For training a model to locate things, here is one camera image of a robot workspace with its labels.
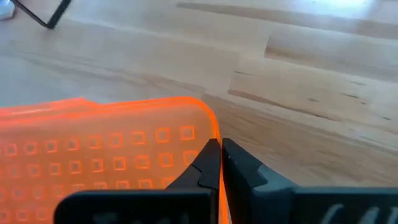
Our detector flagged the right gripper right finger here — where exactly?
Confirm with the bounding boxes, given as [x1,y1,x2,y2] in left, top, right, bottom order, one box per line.
[221,138,299,224]

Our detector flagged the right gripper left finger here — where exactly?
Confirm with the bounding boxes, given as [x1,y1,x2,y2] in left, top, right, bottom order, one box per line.
[166,138,222,224]

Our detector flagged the clear pencil box orange lid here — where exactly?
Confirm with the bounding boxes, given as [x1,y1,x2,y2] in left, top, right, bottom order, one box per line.
[0,96,233,224]

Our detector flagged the wooden riser shelf black legs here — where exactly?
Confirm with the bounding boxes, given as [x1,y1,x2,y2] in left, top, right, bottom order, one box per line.
[11,0,73,30]

